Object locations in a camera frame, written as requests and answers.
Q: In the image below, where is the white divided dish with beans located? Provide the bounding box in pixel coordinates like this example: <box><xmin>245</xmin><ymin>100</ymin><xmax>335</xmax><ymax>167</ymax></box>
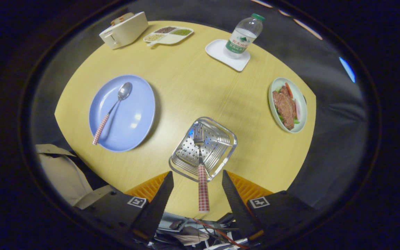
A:
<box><xmin>143</xmin><ymin>26</ymin><xmax>194</xmax><ymax>47</ymax></box>

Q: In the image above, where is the spoon with red checked handle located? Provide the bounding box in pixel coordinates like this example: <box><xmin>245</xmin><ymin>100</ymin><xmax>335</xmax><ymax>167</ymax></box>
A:
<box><xmin>92</xmin><ymin>82</ymin><xmax>133</xmax><ymax>145</ymax></box>

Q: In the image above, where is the brown cooked meat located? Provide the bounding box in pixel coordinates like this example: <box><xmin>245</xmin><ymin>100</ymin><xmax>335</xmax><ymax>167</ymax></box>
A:
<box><xmin>272</xmin><ymin>86</ymin><xmax>296</xmax><ymax>131</ymax></box>

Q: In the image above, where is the blue round plate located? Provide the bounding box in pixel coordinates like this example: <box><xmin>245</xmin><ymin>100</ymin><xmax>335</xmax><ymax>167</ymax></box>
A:
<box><xmin>89</xmin><ymin>74</ymin><xmax>156</xmax><ymax>152</ymax></box>

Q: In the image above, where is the fork with red checked handle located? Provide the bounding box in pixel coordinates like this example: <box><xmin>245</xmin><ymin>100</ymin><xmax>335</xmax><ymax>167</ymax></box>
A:
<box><xmin>193</xmin><ymin>123</ymin><xmax>210</xmax><ymax>213</ymax></box>

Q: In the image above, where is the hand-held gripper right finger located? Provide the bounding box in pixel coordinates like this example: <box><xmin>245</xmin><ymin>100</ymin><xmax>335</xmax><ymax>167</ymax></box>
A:
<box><xmin>222</xmin><ymin>169</ymin><xmax>317</xmax><ymax>243</ymax></box>

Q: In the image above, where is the white square coaster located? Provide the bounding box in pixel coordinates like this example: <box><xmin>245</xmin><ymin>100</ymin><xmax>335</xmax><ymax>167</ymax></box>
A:
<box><xmin>205</xmin><ymin>39</ymin><xmax>251</xmax><ymax>72</ymax></box>

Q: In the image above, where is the pale green plate with food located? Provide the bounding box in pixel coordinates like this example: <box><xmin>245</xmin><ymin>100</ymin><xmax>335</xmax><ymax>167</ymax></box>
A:
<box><xmin>268</xmin><ymin>77</ymin><xmax>308</xmax><ymax>134</ymax></box>

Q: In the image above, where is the cream toaster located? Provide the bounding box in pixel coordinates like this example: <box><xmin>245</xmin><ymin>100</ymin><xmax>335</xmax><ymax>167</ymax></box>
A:
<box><xmin>99</xmin><ymin>11</ymin><xmax>149</xmax><ymax>49</ymax></box>

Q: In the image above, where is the toast slice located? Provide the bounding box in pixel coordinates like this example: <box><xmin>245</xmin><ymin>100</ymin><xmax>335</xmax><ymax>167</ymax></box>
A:
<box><xmin>111</xmin><ymin>12</ymin><xmax>134</xmax><ymax>26</ymax></box>

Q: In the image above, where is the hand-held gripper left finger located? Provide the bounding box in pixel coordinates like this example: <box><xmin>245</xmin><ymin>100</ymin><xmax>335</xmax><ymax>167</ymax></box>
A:
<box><xmin>78</xmin><ymin>171</ymin><xmax>174</xmax><ymax>243</ymax></box>

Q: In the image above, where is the red cable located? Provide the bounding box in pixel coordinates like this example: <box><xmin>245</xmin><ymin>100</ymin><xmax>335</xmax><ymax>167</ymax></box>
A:
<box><xmin>193</xmin><ymin>218</ymin><xmax>249</xmax><ymax>249</ymax></box>

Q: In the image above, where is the black backdrop cloth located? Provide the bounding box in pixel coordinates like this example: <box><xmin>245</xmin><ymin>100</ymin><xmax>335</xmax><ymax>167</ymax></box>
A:
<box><xmin>30</xmin><ymin>0</ymin><xmax>370</xmax><ymax>223</ymax></box>

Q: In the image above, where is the clear water bottle green cap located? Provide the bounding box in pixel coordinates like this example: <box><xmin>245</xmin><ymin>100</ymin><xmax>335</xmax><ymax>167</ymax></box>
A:
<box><xmin>224</xmin><ymin>13</ymin><xmax>266</xmax><ymax>59</ymax></box>

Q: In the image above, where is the metal wire cutlery basket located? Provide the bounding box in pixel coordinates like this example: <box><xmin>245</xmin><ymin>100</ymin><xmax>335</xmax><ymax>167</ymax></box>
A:
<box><xmin>168</xmin><ymin>117</ymin><xmax>238</xmax><ymax>182</ymax></box>

